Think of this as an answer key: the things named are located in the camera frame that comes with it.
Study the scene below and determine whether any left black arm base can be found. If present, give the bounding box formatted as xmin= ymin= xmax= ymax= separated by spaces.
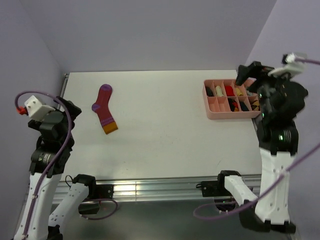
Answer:
xmin=78 ymin=184 xmax=119 ymax=221

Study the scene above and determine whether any aluminium frame rail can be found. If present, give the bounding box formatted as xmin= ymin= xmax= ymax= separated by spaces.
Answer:
xmin=22 ymin=174 xmax=287 ymax=205

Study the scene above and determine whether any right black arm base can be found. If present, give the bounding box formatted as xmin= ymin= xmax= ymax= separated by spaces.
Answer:
xmin=196 ymin=180 xmax=237 ymax=212

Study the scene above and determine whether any grey rolled sock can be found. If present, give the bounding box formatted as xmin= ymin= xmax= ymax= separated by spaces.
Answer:
xmin=245 ymin=86 xmax=254 ymax=97

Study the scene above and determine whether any navy rolled sock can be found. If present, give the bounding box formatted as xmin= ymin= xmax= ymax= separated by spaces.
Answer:
xmin=239 ymin=101 xmax=250 ymax=112

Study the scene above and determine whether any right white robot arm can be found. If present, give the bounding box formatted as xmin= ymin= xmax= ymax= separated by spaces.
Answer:
xmin=216 ymin=54 xmax=308 ymax=234

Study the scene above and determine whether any maroon purple orange sock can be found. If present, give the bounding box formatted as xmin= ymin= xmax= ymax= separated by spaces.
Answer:
xmin=91 ymin=84 xmax=118 ymax=135

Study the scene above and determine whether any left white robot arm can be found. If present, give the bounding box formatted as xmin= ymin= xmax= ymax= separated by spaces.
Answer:
xmin=13 ymin=95 xmax=98 ymax=240

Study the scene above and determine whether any argyle rolled sock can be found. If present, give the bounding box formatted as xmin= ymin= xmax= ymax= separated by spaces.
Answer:
xmin=250 ymin=100 xmax=260 ymax=112

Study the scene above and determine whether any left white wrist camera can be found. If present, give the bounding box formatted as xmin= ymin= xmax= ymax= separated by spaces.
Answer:
xmin=16 ymin=95 xmax=55 ymax=122

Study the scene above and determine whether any black orange rolled sock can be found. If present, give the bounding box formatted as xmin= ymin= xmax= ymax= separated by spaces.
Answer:
xmin=227 ymin=98 xmax=240 ymax=112

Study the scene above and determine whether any red rolled sock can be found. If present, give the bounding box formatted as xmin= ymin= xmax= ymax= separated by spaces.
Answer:
xmin=224 ymin=85 xmax=236 ymax=97

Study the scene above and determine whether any yellow rolled sock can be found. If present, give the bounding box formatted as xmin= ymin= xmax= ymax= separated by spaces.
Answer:
xmin=235 ymin=87 xmax=244 ymax=97

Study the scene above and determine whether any pink divided organizer box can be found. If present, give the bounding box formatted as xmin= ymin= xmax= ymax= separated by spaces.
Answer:
xmin=202 ymin=78 xmax=261 ymax=120

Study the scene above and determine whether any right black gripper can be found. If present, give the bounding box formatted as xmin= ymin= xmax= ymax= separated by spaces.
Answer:
xmin=234 ymin=58 xmax=293 ymax=116

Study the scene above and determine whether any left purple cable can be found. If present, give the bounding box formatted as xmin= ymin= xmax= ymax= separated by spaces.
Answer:
xmin=14 ymin=91 xmax=119 ymax=240

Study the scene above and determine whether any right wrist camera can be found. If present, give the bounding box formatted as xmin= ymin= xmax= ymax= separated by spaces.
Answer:
xmin=267 ymin=52 xmax=308 ymax=77

